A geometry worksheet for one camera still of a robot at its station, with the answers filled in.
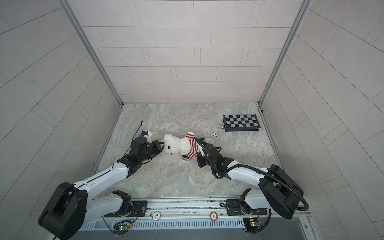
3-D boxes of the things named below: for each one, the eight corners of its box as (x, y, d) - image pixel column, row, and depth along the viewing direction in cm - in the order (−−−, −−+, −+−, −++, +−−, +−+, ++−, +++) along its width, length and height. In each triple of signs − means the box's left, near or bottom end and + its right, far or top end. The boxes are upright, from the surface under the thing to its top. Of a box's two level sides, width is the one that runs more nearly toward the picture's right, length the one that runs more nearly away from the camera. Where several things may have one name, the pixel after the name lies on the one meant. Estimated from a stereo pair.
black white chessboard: (224, 131, 103) (225, 128, 99) (222, 117, 110) (223, 114, 107) (258, 131, 103) (260, 128, 100) (254, 117, 110) (256, 114, 107)
